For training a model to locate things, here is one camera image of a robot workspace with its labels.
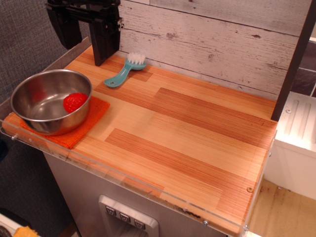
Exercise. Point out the teal scrubber brush white bristles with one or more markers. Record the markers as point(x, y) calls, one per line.
point(134, 61)

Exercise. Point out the stainless steel bowl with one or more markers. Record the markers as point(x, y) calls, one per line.
point(39, 101)

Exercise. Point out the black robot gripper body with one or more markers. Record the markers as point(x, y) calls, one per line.
point(88, 10)

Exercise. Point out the yellow object bottom left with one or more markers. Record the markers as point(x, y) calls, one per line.
point(25, 232)

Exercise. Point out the clear acrylic front guard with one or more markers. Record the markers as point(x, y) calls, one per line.
point(201, 167)

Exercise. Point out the red toy strawberry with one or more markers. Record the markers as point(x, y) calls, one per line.
point(74, 101)

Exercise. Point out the orange folded cloth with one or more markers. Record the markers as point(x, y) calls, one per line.
point(97, 109)

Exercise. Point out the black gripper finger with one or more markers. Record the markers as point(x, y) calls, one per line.
point(105, 36)
point(66, 27)

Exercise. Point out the silver dispenser button panel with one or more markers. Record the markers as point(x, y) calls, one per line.
point(121, 220)

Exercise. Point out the dark brown right post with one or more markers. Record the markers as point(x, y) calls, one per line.
point(295, 61)

